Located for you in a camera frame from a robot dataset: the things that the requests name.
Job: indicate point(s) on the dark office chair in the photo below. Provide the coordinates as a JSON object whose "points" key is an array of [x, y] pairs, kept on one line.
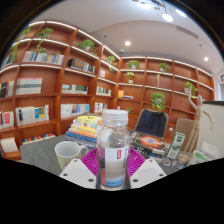
{"points": [[151, 123]]}

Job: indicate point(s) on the tall green white carton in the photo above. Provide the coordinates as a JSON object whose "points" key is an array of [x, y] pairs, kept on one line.
{"points": [[175, 146]]}

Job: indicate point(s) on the wooden artist mannequin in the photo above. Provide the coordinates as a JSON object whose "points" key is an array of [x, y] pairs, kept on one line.
{"points": [[196, 120]]}

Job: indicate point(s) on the white striped ceramic mug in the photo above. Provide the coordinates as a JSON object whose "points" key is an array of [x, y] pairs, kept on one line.
{"points": [[66, 155]]}

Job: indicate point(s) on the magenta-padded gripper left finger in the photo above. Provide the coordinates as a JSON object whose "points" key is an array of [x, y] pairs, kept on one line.
{"points": [[76, 171]]}

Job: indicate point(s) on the round recessed ceiling light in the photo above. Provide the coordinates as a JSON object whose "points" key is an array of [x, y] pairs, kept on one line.
{"points": [[206, 58], [127, 43]]}

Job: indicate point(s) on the ceiling air vent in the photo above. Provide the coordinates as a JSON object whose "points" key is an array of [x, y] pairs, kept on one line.
{"points": [[189, 32]]}

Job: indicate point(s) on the wooden wall shelf unit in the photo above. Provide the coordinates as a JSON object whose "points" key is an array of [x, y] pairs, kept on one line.
{"points": [[50, 90]]}

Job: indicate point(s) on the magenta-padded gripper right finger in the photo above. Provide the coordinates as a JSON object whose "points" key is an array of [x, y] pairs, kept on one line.
{"points": [[148, 171]]}

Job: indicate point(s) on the branched ceiling lamp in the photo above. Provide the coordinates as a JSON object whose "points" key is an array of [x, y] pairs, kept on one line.
{"points": [[167, 17]]}

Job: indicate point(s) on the stack of dark books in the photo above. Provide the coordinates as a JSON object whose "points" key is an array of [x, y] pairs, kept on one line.
{"points": [[148, 143]]}

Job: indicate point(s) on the stack of colourful books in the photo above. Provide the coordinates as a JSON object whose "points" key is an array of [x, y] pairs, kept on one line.
{"points": [[83, 128]]}

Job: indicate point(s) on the small green white box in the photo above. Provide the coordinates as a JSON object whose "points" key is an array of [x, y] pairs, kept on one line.
{"points": [[199, 157]]}

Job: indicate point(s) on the clear plastic water bottle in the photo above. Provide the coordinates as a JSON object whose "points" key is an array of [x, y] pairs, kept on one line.
{"points": [[113, 153]]}

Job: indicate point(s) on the small round patterned badge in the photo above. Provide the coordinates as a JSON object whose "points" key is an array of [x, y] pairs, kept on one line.
{"points": [[177, 165], [166, 162]]}

